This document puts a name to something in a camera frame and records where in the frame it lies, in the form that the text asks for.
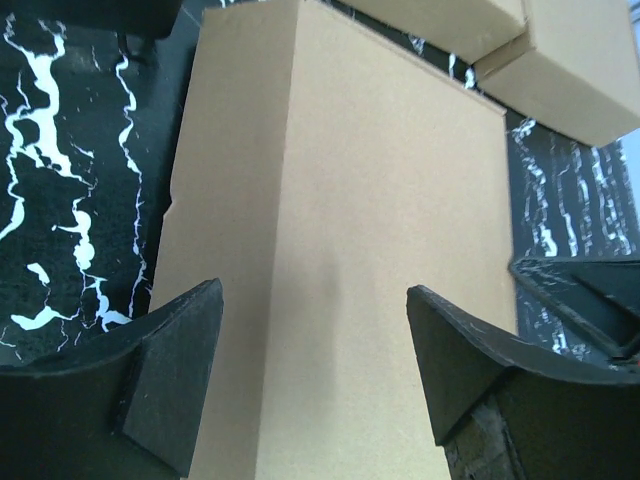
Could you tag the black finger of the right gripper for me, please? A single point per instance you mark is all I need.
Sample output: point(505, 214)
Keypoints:
point(597, 297)

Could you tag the black wire tray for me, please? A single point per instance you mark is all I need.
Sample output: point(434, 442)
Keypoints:
point(136, 23)

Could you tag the cardboard box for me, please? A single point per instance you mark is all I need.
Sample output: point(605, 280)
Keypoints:
point(575, 69)
point(322, 170)
point(471, 29)

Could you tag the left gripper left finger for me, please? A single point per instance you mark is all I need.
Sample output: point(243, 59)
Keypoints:
point(125, 405)

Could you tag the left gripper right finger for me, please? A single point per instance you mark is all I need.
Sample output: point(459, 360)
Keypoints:
point(502, 408)

